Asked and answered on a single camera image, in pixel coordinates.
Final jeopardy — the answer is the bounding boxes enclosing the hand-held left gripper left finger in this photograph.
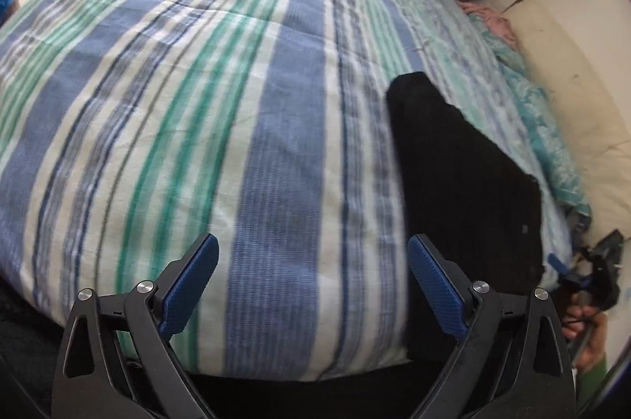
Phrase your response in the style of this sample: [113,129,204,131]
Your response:
[63,233,220,419]

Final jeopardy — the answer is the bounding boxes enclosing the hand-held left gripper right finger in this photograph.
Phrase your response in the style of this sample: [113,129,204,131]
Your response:
[408,234,575,419]

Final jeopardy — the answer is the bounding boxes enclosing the person's right hand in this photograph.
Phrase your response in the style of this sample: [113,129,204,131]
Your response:
[562,298,611,373]

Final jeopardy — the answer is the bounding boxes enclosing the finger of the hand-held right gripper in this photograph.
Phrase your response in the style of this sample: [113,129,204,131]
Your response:
[547,253,573,278]

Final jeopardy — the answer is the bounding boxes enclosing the striped bed blanket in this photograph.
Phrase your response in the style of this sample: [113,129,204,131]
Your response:
[0,0,573,383]

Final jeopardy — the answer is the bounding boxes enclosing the black pants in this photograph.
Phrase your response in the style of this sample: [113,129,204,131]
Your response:
[190,73,546,419]

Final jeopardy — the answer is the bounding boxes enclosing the teal floral blanket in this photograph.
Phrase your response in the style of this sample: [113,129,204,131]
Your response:
[468,17,592,223]

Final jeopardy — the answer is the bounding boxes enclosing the cream pillow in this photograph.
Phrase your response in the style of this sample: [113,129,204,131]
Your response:
[503,0,631,247]

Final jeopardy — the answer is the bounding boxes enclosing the pink cloth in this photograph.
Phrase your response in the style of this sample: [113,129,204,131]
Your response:
[458,1,518,50]

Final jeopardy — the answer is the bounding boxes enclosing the person's right forearm green sleeve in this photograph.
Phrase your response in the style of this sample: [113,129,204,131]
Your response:
[577,347,624,402]

